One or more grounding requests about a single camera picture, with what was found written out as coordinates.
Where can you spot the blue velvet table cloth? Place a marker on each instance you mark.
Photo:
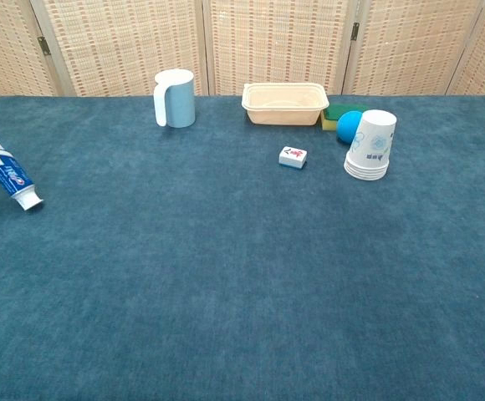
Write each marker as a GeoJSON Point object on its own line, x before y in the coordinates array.
{"type": "Point", "coordinates": [242, 271]}

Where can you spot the light blue white mug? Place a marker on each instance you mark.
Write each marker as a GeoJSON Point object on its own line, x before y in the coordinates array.
{"type": "Point", "coordinates": [180, 100]}

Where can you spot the blue white toothpaste tube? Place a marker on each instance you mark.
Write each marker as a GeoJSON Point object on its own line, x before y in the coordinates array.
{"type": "Point", "coordinates": [10, 177]}

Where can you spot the beige rectangular plastic container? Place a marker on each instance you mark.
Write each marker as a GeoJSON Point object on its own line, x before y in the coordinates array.
{"type": "Point", "coordinates": [284, 106]}

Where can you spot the green yellow sponge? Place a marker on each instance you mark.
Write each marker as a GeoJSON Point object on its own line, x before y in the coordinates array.
{"type": "Point", "coordinates": [330, 116]}

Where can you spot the blue ball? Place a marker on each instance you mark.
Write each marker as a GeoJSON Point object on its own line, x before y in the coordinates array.
{"type": "Point", "coordinates": [348, 127]}

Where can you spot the white mahjong tile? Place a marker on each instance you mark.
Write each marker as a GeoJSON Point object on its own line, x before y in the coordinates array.
{"type": "Point", "coordinates": [293, 158]}

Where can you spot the white paper cup stack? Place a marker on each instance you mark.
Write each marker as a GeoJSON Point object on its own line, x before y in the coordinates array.
{"type": "Point", "coordinates": [372, 142]}

